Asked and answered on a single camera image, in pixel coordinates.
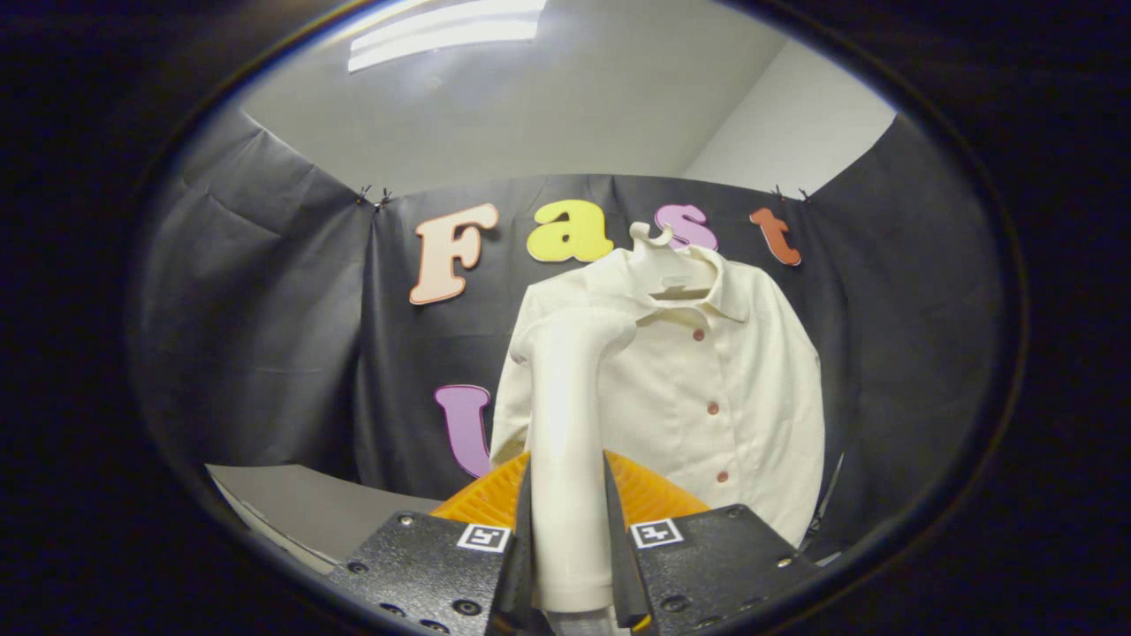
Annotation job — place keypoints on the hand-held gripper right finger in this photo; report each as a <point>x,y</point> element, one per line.
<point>707,565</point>

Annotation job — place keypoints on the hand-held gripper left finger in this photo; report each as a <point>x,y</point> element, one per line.
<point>442,565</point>

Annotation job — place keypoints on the cream button shirt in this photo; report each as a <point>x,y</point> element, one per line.
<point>707,371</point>

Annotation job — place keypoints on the white clothes hanger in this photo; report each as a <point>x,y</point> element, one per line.
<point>649,237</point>

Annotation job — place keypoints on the thin grey pole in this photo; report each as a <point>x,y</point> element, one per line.
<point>831,490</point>

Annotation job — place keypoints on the grey cabinet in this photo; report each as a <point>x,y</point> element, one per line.
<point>309,503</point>

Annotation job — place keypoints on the black backdrop cloth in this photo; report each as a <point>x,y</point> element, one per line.
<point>265,309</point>

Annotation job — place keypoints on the ceiling light panel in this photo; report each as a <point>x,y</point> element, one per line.
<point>442,35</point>

